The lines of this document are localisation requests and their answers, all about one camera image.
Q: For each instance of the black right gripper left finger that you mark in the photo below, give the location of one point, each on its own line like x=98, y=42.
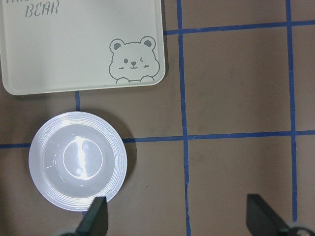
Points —
x=95, y=221

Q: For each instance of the white round plate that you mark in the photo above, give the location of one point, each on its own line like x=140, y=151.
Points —
x=75, y=157

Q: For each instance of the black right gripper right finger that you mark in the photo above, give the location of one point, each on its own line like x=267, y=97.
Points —
x=262, y=220

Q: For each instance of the cream bear tray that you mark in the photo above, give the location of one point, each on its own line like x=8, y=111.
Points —
x=66, y=45

